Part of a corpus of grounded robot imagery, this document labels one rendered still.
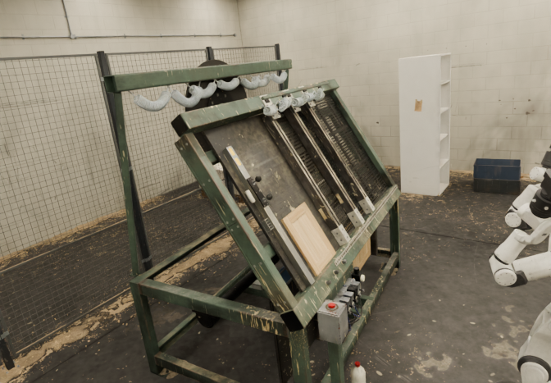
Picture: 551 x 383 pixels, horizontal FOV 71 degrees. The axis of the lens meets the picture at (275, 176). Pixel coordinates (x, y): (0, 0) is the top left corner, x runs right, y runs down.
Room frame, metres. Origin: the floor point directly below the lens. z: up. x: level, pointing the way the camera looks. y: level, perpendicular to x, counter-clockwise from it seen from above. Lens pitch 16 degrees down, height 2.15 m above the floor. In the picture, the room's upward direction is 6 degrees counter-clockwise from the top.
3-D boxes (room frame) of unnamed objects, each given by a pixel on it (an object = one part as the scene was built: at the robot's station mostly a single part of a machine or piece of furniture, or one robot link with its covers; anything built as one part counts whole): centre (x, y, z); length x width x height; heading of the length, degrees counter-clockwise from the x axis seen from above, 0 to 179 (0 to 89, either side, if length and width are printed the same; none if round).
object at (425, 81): (5.89, -2.37, 1.03); 0.61 x 0.58 x 2.05; 142
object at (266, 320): (3.07, -0.04, 0.41); 2.20 x 1.38 x 0.83; 148
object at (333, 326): (1.74, -0.21, 0.84); 0.12 x 0.12 x 0.18; 58
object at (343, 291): (2.15, -0.39, 0.69); 0.50 x 0.14 x 0.24; 148
